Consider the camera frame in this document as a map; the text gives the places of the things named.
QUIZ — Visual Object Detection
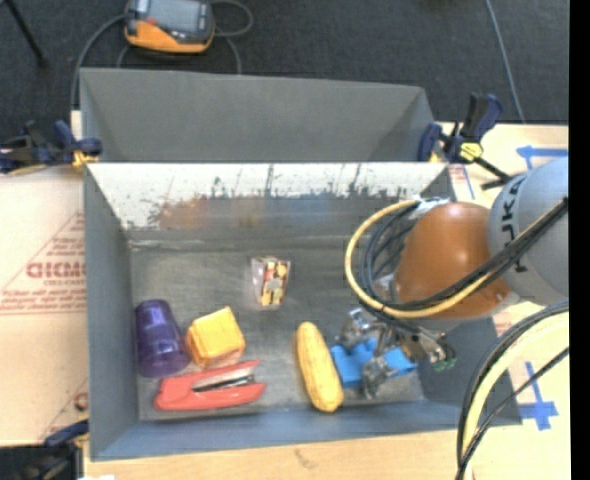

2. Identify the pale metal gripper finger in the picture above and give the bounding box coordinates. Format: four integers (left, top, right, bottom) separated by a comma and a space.
361, 351, 399, 400
341, 307, 379, 353

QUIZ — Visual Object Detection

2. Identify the blue plastic block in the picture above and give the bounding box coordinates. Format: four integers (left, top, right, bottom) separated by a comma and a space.
330, 339, 419, 388

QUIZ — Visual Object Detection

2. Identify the yellow toy corn cob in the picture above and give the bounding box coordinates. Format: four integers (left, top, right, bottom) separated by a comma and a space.
294, 321, 346, 414

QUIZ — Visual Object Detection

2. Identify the yellow plastic box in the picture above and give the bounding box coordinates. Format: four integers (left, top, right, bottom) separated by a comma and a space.
184, 305, 248, 370

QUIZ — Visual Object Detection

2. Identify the red stapler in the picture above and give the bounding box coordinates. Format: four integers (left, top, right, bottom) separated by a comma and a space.
152, 359, 268, 413

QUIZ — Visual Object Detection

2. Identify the purple plastic cup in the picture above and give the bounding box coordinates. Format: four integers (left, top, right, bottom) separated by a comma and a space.
134, 298, 192, 379

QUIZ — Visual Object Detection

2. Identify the grey metal bin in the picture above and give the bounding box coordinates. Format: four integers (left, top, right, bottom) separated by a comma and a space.
77, 66, 524, 462

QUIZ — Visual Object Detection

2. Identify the brown cardboard board red print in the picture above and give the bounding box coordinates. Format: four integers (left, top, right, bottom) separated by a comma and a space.
0, 163, 91, 450

